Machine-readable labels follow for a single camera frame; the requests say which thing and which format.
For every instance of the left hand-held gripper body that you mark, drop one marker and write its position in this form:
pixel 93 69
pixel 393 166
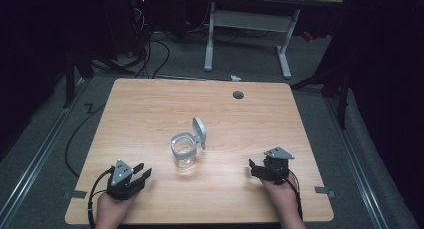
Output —
pixel 120 180

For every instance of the black metal stand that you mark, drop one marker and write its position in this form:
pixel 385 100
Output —
pixel 340 89
pixel 70 79

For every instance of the desk with white metal legs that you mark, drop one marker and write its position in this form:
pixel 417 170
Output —
pixel 248 20

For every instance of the clear jar with flip lid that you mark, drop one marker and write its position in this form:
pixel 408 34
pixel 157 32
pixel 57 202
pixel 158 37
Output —
pixel 185 150

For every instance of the grey tape strip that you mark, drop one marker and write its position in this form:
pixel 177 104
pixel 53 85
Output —
pixel 324 191
pixel 75 194

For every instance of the small red object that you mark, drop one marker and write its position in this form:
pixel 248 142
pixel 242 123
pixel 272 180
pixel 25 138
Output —
pixel 307 36

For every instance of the white crumpled paper scrap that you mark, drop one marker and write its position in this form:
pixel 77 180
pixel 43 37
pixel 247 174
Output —
pixel 235 78

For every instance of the person's left hand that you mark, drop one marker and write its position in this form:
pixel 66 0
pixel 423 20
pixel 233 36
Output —
pixel 112 209

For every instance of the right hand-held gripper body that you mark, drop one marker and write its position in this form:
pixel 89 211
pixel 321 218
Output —
pixel 276 165

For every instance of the person's right hand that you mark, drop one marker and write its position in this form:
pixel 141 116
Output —
pixel 282 195

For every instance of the metal floor rail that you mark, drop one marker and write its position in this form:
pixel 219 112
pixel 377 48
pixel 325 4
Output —
pixel 36 155
pixel 356 162

